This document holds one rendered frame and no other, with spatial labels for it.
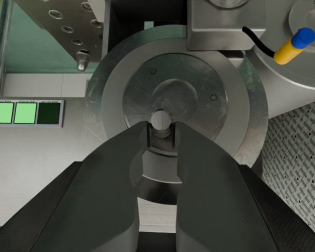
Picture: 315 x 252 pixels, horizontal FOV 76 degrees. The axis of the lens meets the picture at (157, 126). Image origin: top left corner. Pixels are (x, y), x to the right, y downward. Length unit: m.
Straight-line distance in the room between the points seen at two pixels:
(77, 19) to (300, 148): 0.43
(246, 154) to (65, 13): 0.39
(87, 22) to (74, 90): 2.84
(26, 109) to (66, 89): 2.75
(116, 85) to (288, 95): 0.15
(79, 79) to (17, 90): 0.95
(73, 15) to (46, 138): 0.29
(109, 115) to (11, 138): 0.48
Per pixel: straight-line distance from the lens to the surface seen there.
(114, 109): 0.16
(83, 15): 0.45
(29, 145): 0.59
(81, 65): 0.56
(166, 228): 0.51
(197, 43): 0.16
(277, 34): 0.21
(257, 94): 0.18
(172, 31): 0.19
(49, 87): 3.47
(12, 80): 3.84
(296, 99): 0.22
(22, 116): 0.61
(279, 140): 0.38
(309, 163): 0.32
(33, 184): 0.58
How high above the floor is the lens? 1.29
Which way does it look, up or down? 9 degrees down
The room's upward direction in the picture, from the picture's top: 179 degrees counter-clockwise
